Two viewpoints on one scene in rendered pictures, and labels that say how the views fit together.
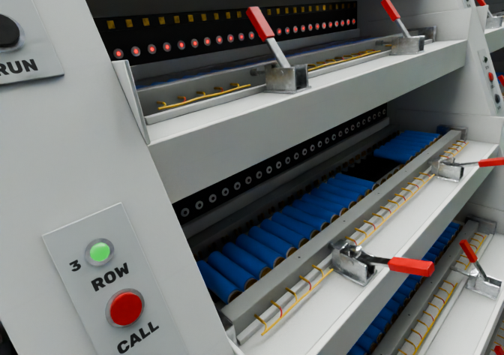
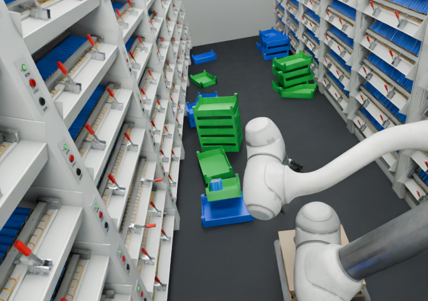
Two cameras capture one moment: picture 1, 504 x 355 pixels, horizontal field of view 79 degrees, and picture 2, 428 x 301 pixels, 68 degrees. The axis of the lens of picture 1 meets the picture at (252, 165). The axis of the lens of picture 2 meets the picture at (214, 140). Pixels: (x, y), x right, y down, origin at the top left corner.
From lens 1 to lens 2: 97 cm
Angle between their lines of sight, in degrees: 54
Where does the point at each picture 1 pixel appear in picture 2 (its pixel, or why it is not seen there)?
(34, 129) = (110, 237)
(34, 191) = (113, 247)
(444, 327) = (149, 231)
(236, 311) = not seen: hidden behind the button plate
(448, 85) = not seen: hidden behind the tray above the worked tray
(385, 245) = (140, 219)
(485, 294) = (158, 216)
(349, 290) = (137, 236)
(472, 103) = (147, 148)
